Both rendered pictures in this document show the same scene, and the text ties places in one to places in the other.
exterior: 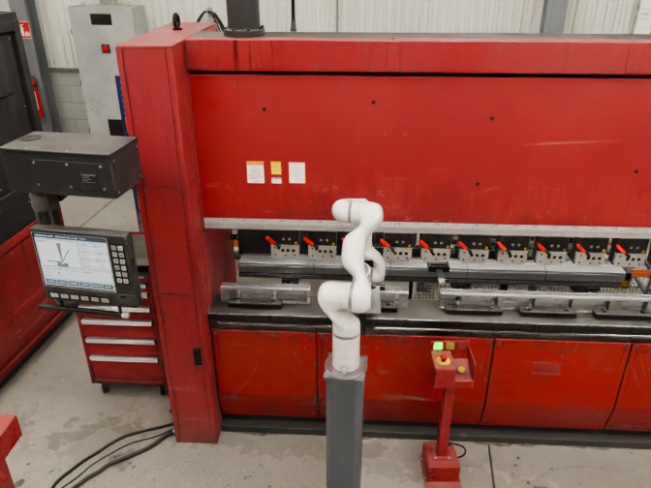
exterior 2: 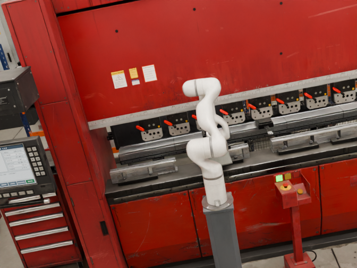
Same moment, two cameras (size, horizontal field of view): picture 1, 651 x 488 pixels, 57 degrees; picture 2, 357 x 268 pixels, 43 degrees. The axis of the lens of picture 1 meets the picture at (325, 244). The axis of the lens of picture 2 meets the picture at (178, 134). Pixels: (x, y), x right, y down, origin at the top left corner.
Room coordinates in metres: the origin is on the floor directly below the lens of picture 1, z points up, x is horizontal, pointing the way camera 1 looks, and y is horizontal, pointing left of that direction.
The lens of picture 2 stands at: (-0.15, 0.15, 2.50)
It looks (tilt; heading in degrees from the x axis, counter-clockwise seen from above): 24 degrees down; 358
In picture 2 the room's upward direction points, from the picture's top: 11 degrees counter-clockwise
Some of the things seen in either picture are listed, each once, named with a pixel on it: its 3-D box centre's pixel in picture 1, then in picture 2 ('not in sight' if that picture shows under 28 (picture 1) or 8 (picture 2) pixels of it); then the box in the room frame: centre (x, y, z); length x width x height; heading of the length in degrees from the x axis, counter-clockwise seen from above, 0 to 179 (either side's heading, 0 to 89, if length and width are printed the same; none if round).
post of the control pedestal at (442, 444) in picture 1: (445, 416); (296, 231); (2.46, -0.65, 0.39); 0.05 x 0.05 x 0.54; 0
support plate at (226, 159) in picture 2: (363, 299); (217, 157); (2.69, -0.20, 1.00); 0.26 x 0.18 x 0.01; 177
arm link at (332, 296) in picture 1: (339, 308); (204, 157); (2.13, -0.06, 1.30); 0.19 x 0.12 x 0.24; 79
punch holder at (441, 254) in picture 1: (435, 244); (260, 106); (2.82, -0.58, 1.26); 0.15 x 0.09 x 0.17; 87
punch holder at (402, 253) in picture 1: (397, 243); (232, 111); (2.83, -0.38, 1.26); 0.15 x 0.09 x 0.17; 87
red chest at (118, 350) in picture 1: (133, 316); (47, 214); (3.28, 1.27, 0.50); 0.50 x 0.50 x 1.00; 87
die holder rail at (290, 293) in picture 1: (265, 292); (143, 170); (2.87, 0.34, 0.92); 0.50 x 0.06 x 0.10; 87
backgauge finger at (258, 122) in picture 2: (439, 270); (266, 126); (2.98, -0.66, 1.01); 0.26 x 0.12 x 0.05; 177
